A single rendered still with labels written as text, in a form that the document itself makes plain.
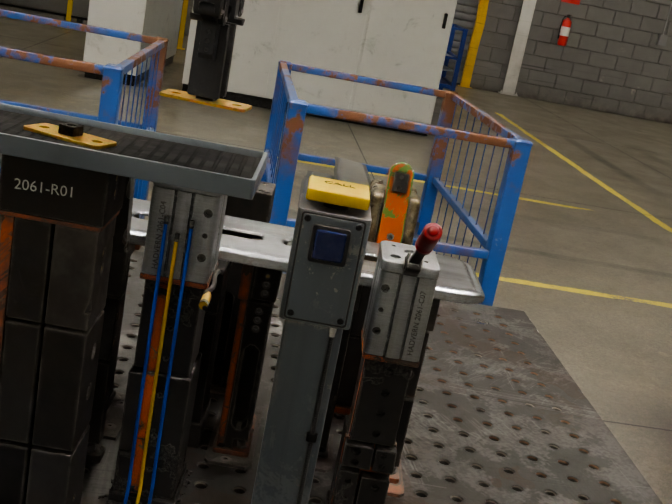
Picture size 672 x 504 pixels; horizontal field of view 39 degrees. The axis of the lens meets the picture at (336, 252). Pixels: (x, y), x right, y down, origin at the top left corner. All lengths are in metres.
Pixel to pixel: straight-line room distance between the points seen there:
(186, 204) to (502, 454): 0.70
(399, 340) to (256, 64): 8.08
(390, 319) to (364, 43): 8.11
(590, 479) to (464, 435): 0.20
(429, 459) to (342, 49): 7.84
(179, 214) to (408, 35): 8.19
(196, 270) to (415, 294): 0.25
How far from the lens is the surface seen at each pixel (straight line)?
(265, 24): 9.09
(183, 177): 0.86
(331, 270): 0.90
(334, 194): 0.89
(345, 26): 9.12
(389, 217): 1.40
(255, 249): 1.22
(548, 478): 1.49
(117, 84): 3.10
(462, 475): 1.43
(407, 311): 1.09
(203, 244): 1.07
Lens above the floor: 1.35
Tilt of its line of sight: 16 degrees down
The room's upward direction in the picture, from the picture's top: 11 degrees clockwise
